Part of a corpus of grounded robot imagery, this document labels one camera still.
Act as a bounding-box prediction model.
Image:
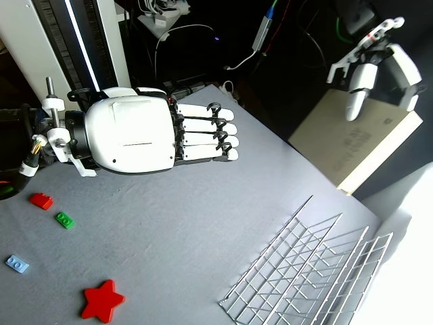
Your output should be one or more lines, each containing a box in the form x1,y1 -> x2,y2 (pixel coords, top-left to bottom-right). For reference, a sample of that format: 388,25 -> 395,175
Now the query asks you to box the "beige paperback book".
287,88 -> 424,198

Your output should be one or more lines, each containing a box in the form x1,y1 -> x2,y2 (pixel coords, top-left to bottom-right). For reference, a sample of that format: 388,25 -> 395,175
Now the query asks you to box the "black electronics box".
163,80 -> 208,102

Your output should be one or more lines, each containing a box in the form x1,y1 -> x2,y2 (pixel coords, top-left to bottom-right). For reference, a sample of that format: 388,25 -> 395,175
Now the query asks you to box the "grey table cloth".
0,84 -> 383,325

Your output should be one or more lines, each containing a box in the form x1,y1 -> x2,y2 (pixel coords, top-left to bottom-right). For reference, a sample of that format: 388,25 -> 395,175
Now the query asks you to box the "green toy block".
54,211 -> 77,231

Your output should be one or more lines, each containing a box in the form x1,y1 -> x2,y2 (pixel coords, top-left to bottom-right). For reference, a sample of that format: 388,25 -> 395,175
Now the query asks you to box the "red toy block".
28,192 -> 55,211

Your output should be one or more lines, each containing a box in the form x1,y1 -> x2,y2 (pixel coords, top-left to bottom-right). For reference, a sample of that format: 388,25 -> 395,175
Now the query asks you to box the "white robot body column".
0,0 -> 132,118

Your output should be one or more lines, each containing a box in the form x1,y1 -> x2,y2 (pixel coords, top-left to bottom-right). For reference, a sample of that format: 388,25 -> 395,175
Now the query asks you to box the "red star block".
81,278 -> 127,324

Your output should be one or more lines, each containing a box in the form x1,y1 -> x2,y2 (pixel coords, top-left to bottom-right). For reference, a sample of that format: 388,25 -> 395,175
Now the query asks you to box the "light blue toy block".
4,254 -> 30,275

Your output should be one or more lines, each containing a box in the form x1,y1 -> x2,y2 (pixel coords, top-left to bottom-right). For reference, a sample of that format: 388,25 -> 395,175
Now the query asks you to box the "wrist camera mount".
31,76 -> 102,179
325,16 -> 406,85

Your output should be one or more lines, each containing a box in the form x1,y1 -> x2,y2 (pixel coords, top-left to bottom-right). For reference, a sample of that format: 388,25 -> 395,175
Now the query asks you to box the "thin white looped cable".
154,23 -> 217,85

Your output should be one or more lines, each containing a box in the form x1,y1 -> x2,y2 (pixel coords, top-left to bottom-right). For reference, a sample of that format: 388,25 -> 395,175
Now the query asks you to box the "grey adapter with white cable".
224,16 -> 275,72

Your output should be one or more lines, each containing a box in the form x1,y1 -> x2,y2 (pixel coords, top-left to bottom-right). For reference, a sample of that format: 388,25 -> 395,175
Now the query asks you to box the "white wire file rack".
218,194 -> 395,325

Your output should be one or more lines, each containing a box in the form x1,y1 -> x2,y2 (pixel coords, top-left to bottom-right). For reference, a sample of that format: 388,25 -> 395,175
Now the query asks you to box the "green cable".
334,16 -> 353,44

